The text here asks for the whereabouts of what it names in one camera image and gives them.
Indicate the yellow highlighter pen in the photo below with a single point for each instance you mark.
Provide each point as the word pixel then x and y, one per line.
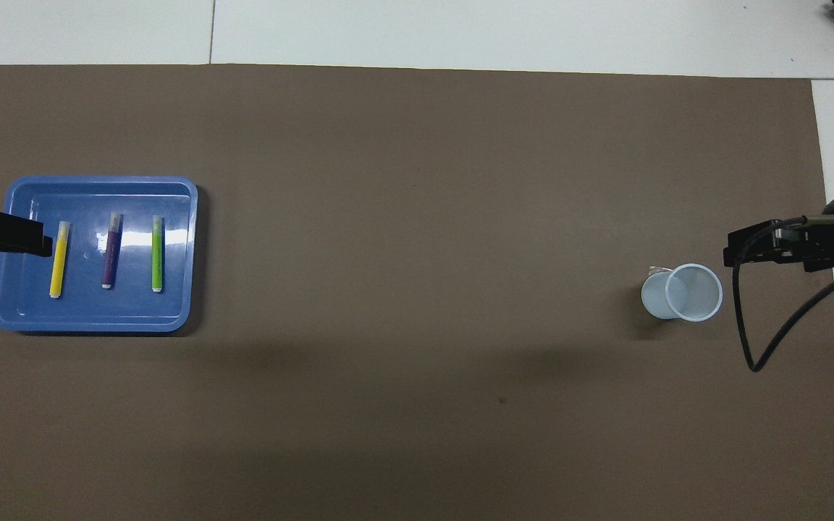
pixel 59 260

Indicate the purple highlighter pen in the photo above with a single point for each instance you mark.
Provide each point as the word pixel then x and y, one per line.
pixel 111 253

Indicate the green highlighter pen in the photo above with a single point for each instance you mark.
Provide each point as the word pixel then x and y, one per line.
pixel 157 253

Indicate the translucent plastic cup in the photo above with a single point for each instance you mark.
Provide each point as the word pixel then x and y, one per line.
pixel 659 297

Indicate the blue plastic tray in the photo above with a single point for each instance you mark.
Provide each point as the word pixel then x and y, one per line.
pixel 135 311

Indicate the large brown table mat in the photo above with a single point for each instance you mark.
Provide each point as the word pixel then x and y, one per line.
pixel 417 217

